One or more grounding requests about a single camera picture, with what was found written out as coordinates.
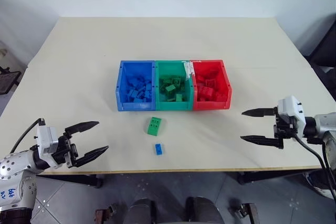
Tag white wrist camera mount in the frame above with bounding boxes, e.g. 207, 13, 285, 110
277, 95, 307, 137
35, 125, 59, 169

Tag red plastic bin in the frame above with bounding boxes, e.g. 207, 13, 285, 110
189, 59, 233, 111

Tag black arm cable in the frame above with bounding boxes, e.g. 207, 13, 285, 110
9, 118, 46, 154
291, 131, 336, 201

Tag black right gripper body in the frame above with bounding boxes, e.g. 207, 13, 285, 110
272, 106, 299, 141

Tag large green building block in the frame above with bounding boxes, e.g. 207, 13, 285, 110
146, 116, 163, 137

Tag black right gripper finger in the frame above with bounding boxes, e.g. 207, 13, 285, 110
241, 106, 279, 118
240, 134, 285, 150

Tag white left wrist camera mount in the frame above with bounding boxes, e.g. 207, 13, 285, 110
35, 125, 59, 169

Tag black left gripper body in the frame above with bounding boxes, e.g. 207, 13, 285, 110
51, 132, 79, 169

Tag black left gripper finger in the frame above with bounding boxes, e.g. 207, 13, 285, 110
71, 145, 110, 168
65, 121, 100, 137

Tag blue plastic bin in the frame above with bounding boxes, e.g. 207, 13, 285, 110
115, 59, 157, 112

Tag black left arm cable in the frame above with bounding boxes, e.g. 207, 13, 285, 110
9, 118, 46, 154

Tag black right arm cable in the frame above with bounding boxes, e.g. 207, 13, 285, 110
291, 131, 336, 201

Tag green plastic bin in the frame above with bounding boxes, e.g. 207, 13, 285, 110
154, 60, 195, 111

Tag black table leg frame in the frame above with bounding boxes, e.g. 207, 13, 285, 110
237, 169, 322, 186

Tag brown metal foot bracket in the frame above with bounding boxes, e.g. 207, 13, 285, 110
228, 201, 261, 224
94, 202, 119, 224

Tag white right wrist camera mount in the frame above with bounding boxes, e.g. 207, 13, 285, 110
277, 95, 307, 137

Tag white round base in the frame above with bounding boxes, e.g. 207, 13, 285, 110
303, 170, 336, 200

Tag dark rounded shape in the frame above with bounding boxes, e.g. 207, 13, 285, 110
184, 196, 224, 224
122, 198, 159, 224

